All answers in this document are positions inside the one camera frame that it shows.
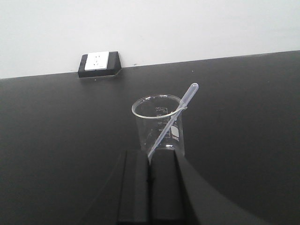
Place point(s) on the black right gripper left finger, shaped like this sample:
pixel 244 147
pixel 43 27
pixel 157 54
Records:
pixel 134 198

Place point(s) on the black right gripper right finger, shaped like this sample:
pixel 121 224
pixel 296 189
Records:
pixel 169 205

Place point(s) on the clear plastic pipette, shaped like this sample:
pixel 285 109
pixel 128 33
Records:
pixel 182 106

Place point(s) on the clear glass beaker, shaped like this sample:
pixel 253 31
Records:
pixel 152 114

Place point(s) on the white socket in black box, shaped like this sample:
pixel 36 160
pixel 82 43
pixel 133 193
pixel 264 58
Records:
pixel 99 64

